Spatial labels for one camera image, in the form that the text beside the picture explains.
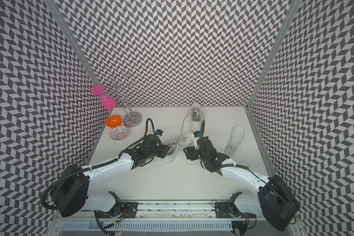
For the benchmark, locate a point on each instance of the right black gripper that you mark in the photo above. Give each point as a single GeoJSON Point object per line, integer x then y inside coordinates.
{"type": "Point", "coordinates": [190, 154]}

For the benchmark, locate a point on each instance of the silver wire glass rack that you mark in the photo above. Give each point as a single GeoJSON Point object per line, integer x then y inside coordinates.
{"type": "Point", "coordinates": [132, 118]}

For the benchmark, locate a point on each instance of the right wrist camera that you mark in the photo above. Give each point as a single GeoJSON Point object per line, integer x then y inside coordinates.
{"type": "Point", "coordinates": [196, 137]}

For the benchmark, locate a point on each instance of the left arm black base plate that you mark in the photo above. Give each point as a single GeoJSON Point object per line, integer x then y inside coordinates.
{"type": "Point", "coordinates": [125, 210]}

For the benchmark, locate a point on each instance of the orange bowl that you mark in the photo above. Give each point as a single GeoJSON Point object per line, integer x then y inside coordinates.
{"type": "Point", "coordinates": [113, 121]}

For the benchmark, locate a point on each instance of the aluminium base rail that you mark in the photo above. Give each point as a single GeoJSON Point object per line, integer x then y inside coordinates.
{"type": "Point", "coordinates": [204, 210]}

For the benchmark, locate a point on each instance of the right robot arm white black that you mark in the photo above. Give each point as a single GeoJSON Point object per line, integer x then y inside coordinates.
{"type": "Point", "coordinates": [271, 198]}

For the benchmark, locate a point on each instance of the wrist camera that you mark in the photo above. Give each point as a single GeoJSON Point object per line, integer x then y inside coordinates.
{"type": "Point", "coordinates": [196, 137]}
{"type": "Point", "coordinates": [159, 134]}

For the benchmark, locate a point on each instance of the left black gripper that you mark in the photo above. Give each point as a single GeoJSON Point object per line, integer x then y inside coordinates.
{"type": "Point", "coordinates": [164, 152]}

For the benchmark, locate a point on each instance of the pink wine glass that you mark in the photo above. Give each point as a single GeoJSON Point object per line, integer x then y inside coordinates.
{"type": "Point", "coordinates": [107, 101]}

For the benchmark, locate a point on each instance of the patterned floral bowl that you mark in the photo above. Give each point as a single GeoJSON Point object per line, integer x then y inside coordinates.
{"type": "Point", "coordinates": [119, 133]}

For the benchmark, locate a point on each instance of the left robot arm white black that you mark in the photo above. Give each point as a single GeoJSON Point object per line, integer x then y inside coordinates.
{"type": "Point", "coordinates": [74, 190]}

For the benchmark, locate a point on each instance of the white shoe insole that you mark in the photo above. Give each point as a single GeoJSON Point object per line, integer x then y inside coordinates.
{"type": "Point", "coordinates": [236, 138]}

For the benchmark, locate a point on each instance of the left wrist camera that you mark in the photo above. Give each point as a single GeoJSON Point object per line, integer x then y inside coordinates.
{"type": "Point", "coordinates": [159, 134]}

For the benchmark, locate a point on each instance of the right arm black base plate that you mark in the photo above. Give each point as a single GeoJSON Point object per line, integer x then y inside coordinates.
{"type": "Point", "coordinates": [222, 211]}

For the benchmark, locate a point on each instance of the white sneaker one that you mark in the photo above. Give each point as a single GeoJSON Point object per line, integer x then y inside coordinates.
{"type": "Point", "coordinates": [196, 116]}
{"type": "Point", "coordinates": [178, 145]}

